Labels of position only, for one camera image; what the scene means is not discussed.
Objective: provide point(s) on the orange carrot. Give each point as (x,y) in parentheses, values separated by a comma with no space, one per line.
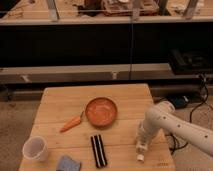
(72,123)

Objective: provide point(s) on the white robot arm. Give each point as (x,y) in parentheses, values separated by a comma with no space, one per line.
(160,116)

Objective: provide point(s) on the orange ceramic bowl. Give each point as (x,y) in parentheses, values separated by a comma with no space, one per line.
(101,111)

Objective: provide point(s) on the black white striped block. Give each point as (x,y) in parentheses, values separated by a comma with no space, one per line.
(98,151)

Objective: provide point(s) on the black box on shelf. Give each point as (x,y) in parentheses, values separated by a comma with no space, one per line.
(190,63)

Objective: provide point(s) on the blue sponge cloth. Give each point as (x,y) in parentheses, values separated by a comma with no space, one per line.
(68,164)

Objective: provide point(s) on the white plastic cup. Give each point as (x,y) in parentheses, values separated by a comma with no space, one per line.
(35,148)

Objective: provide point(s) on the metal shelf rail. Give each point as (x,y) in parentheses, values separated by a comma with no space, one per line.
(84,73)

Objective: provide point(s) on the white plastic bottle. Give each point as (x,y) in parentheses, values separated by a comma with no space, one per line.
(140,153)

